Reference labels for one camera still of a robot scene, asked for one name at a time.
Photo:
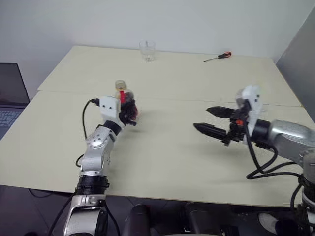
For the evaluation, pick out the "red and black screwdriver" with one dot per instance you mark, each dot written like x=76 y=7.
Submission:
x=222 y=55

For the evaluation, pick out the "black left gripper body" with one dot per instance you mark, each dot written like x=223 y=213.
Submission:
x=125 y=120

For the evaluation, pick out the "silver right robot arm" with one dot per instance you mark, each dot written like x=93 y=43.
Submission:
x=288 y=137

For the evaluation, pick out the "dark rounded shape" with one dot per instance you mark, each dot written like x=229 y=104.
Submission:
x=136 y=221
x=201 y=220

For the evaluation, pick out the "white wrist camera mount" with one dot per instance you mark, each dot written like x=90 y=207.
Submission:
x=252 y=103
x=109 y=107

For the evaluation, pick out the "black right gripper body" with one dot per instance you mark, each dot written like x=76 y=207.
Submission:
x=235 y=127

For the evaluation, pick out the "clear glass tumbler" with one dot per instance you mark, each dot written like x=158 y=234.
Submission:
x=147 y=51

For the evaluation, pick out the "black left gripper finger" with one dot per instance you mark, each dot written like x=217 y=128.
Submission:
x=125 y=108
x=135 y=118

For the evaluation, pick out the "grey laptop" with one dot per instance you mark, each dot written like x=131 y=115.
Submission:
x=11 y=98

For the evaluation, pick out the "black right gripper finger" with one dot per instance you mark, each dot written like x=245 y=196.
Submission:
x=210 y=130
x=220 y=111

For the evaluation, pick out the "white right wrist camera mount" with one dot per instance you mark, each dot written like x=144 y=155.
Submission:
x=252 y=103

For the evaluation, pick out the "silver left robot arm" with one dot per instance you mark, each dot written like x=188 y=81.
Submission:
x=94 y=152

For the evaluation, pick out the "small bottle with red label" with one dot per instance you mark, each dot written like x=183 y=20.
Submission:
x=120 y=86

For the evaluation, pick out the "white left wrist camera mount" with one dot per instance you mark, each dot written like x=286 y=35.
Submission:
x=109 y=107

